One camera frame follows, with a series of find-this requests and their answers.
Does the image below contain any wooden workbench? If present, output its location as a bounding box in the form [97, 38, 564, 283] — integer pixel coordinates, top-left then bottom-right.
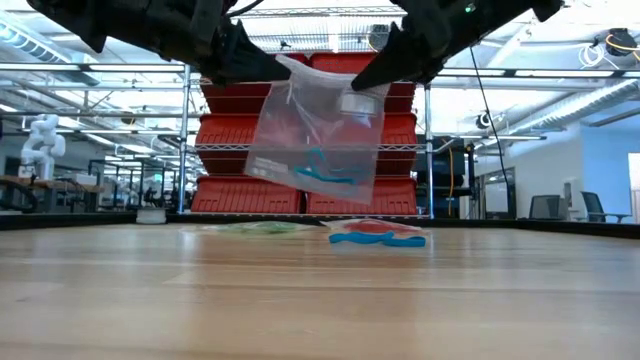
[0, 174, 106, 214]

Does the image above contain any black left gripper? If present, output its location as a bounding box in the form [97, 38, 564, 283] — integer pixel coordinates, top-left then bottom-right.
[107, 0, 292, 86]

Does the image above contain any black ceiling cable reel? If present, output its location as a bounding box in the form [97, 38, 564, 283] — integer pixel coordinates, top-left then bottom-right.
[592, 27, 640, 64]

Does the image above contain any dark office chair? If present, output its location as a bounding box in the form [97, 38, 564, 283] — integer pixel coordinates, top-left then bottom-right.
[579, 190, 632, 224]

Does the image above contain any clear plastic zip bag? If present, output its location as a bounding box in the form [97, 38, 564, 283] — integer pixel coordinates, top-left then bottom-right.
[321, 218, 432, 239]
[179, 220, 319, 237]
[243, 53, 392, 206]

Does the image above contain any black aluminium table frame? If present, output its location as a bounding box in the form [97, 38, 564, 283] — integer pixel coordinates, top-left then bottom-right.
[0, 212, 640, 240]

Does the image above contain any metal wire shelf cart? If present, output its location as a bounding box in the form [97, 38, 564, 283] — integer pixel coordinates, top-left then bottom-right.
[177, 5, 436, 220]

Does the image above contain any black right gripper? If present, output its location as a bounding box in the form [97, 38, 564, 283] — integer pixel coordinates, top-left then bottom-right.
[351, 0, 536, 92]

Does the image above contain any black hanging cable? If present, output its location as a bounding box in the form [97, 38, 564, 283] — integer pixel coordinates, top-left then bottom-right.
[469, 47, 516, 217]

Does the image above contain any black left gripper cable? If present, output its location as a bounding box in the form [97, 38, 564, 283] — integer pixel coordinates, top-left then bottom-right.
[227, 0, 264, 19]

